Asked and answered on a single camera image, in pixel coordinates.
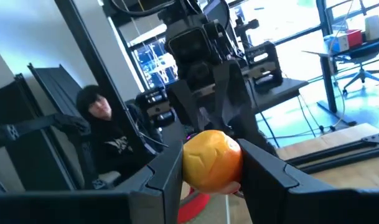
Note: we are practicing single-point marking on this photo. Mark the person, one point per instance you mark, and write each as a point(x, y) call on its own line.
point(111, 140)

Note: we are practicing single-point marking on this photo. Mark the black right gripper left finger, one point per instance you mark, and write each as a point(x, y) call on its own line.
point(145, 202)

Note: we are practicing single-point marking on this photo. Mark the grey desk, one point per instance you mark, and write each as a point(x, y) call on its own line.
point(279, 90)

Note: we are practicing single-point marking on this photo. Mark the dark long desk top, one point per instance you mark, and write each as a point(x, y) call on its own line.
point(363, 48)

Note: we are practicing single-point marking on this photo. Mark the small orange toy fruit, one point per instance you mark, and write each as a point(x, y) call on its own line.
point(211, 161)

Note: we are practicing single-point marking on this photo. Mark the large window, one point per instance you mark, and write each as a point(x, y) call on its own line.
point(285, 18)

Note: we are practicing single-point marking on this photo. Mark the blue white box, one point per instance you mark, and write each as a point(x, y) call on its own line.
point(337, 43)

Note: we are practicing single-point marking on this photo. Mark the black table leg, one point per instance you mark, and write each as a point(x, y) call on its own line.
point(327, 84)

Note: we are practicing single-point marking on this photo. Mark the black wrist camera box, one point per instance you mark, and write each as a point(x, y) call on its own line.
point(189, 46)

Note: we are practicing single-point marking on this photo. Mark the black office chair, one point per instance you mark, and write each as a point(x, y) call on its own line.
point(363, 74)

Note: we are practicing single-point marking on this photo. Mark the green perforated metal shelf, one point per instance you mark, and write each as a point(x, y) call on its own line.
point(212, 214)

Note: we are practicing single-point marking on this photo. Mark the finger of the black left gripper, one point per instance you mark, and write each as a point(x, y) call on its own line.
point(264, 65)
point(155, 105)

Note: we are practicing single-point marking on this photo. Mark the black monitor stand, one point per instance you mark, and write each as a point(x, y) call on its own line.
point(246, 28)

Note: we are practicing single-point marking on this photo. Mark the grey monitor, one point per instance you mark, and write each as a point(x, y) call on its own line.
point(218, 12)

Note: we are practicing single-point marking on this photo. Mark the black upright panel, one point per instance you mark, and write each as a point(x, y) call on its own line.
point(58, 87)
point(27, 168)

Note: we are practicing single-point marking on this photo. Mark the red collapsible bowl grey rim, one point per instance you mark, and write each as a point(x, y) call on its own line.
point(192, 207)

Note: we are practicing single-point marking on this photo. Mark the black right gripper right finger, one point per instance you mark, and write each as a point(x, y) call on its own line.
point(270, 199)

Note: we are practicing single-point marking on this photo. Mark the red box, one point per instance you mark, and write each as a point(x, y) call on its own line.
point(354, 38)

